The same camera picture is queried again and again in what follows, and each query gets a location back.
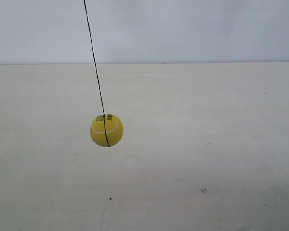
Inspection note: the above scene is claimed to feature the yellow tennis ball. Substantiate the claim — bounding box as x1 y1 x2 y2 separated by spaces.
90 114 124 147

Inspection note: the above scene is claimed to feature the thin black hanging string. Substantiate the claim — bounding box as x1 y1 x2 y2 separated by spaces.
83 0 111 147

